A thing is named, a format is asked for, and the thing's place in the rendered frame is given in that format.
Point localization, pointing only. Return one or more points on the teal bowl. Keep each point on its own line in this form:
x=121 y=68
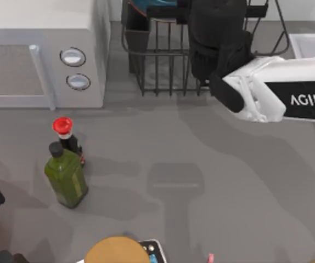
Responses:
x=157 y=2

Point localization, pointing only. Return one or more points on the round grey microwave knob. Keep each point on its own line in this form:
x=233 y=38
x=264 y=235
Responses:
x=72 y=57
x=78 y=82

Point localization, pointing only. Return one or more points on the pale microwave oven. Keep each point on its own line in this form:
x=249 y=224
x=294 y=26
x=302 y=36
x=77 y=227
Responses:
x=14 y=24

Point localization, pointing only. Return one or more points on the dark bottle with red cap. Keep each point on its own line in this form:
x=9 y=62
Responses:
x=70 y=141

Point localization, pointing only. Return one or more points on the green bottle with black cap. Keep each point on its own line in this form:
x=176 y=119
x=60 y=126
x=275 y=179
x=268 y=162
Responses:
x=68 y=180

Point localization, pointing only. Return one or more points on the round tan bread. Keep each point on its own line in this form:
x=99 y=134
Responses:
x=116 y=252

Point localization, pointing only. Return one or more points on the small pink object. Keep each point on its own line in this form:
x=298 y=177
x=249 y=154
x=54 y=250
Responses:
x=210 y=258

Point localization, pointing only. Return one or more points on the black device with white frame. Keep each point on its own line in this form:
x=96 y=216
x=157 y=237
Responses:
x=154 y=250

